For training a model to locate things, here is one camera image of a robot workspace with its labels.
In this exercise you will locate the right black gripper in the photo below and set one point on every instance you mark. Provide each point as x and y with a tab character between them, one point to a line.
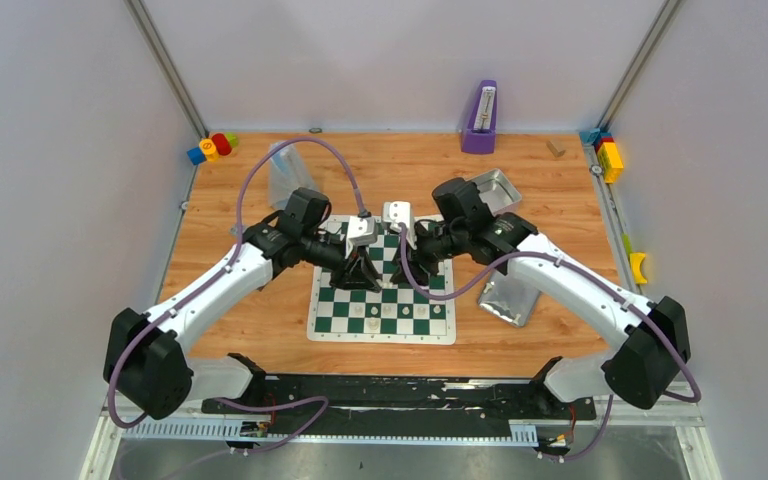
431	269

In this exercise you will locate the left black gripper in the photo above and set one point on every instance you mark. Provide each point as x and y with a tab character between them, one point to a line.
349	257

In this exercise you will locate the green white chess mat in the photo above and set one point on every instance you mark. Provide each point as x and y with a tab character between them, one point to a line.
396	314

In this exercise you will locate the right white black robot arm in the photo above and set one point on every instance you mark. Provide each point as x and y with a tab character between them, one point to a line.
647	341

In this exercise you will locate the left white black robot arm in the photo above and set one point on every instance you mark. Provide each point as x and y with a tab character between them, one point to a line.
147	354

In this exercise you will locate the metal tin with white pieces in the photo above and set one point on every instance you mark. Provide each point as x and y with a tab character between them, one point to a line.
508	298

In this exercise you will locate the metal tin with black pieces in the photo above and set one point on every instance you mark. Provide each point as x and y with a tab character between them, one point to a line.
497	194

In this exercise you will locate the translucent blue metronome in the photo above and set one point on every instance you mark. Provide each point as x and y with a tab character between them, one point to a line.
287	172

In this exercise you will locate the purple metronome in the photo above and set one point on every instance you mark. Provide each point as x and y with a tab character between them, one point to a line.
478	127

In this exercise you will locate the small wooden block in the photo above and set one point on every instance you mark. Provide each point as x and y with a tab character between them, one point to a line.
556	148

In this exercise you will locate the colourful toy blocks left corner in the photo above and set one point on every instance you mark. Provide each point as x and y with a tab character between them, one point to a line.
213	148

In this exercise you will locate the yellow green toy piece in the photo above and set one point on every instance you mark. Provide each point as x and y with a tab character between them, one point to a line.
636	260

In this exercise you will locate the colourful block stack right corner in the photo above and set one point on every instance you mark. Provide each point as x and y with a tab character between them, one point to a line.
607	153

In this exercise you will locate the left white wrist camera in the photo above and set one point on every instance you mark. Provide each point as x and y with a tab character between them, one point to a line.
361	232

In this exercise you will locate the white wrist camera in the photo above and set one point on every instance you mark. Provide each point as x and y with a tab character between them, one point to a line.
361	232
397	216

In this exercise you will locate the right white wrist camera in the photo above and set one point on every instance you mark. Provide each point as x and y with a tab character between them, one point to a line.
397	216

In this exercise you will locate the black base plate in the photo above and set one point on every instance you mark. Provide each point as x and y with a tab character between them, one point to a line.
455	407

